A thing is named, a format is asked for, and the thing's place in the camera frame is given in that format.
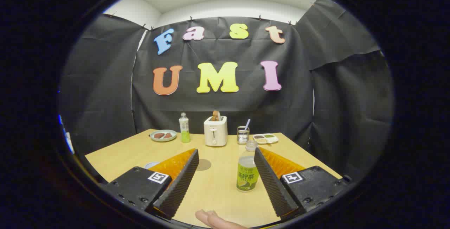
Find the purple straw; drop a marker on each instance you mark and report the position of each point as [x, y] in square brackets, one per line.
[247, 124]

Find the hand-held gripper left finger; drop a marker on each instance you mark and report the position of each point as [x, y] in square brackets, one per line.
[181, 183]

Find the bread slice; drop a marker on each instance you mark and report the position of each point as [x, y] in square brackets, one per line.
[216, 115]

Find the pale green plate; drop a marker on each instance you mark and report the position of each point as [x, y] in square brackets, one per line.
[163, 139]

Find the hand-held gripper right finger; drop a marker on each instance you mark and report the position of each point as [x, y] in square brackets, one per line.
[272, 183]

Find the slim white green bottle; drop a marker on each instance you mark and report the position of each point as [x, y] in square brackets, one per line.
[184, 127]

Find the white toaster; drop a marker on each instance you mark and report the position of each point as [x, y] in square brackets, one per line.
[215, 132]

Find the black backdrop cloth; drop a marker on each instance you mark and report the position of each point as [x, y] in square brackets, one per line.
[302, 91]

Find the round brown coaster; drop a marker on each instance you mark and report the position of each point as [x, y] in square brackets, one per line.
[203, 164]

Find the green label juice bottle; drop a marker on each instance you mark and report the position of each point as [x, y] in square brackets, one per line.
[247, 172]

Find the white divided tray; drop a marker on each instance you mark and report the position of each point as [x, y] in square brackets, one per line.
[265, 138]

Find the metal utensil holder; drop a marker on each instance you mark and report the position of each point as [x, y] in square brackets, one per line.
[242, 135]

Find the white cup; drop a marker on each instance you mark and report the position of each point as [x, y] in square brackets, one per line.
[150, 164]

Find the wooden table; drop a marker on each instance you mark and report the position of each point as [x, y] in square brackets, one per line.
[218, 186]

